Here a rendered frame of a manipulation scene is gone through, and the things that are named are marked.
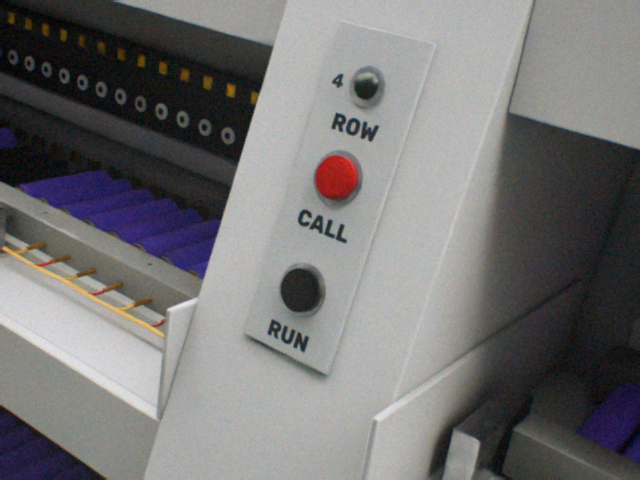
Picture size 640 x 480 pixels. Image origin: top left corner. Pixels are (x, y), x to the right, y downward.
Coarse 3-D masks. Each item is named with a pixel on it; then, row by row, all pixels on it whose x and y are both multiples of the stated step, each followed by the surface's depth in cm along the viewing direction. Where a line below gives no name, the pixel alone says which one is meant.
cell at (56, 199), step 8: (96, 184) 54; (104, 184) 54; (112, 184) 55; (120, 184) 55; (128, 184) 56; (56, 192) 52; (64, 192) 52; (72, 192) 52; (80, 192) 53; (88, 192) 53; (96, 192) 54; (104, 192) 54; (112, 192) 54; (120, 192) 55; (48, 200) 51; (56, 200) 51; (64, 200) 52; (72, 200) 52; (80, 200) 52; (56, 208) 51
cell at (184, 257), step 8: (208, 240) 49; (184, 248) 47; (192, 248) 47; (200, 248) 47; (208, 248) 48; (160, 256) 46; (168, 256) 46; (176, 256) 46; (184, 256) 46; (192, 256) 47; (200, 256) 47; (208, 256) 48; (176, 264) 46; (184, 264) 46; (192, 264) 47
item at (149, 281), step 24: (0, 192) 49; (24, 216) 47; (48, 216) 47; (72, 216) 48; (24, 240) 48; (48, 240) 47; (72, 240) 45; (96, 240) 45; (120, 240) 46; (48, 264) 45; (72, 264) 46; (96, 264) 45; (120, 264) 44; (144, 264) 43; (168, 264) 44; (120, 288) 44; (144, 288) 43; (168, 288) 42; (192, 288) 42; (120, 312) 42
